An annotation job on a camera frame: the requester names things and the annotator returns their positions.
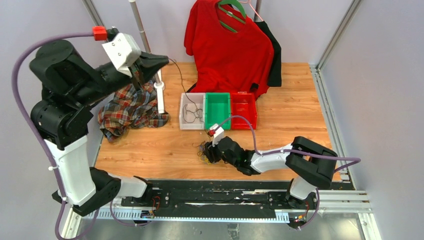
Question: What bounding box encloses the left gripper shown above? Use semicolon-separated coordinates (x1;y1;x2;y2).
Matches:
71;49;169;107

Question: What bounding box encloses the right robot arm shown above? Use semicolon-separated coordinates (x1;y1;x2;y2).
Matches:
202;136;338;209

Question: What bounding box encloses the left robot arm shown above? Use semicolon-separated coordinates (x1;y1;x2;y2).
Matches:
29;39;169;216

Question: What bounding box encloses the metal rack pole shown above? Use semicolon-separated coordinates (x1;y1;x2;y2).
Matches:
128;0;164;87
253;0;264;22

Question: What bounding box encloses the green plastic bin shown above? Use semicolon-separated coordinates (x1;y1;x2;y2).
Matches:
203;92;232;130

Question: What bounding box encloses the white plastic bin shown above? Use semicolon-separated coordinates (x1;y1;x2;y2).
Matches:
179;92;206;131

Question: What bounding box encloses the plaid flannel shirt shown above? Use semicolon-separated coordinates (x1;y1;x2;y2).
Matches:
97;79;171;143

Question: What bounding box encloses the red plastic bin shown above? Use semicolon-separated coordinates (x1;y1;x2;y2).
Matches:
230;92;257;130

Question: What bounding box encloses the red t-shirt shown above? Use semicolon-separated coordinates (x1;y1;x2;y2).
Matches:
183;0;274;98

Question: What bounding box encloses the black garment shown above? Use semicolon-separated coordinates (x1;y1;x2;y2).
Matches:
255;21;282;88

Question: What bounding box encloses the green clothes hanger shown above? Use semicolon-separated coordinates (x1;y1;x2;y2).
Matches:
215;0;248;25

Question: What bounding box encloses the right metal rack pole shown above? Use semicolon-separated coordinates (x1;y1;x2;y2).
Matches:
253;0;264;22

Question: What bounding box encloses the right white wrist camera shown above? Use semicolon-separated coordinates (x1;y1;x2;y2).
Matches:
207;123;225;147

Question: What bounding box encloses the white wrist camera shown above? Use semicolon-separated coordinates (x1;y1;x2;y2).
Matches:
92;26;142;77
207;123;225;147

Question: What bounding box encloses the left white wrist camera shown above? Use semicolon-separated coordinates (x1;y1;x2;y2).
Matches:
92;26;142;77

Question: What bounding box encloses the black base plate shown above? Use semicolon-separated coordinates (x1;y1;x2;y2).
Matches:
121;179;320;220

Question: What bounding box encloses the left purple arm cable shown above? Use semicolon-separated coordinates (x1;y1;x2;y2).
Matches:
11;31;100;240

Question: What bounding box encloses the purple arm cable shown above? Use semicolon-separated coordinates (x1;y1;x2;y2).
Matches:
11;31;100;240
218;115;362;229

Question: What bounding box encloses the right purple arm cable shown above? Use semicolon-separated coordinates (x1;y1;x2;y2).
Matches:
218;115;362;229

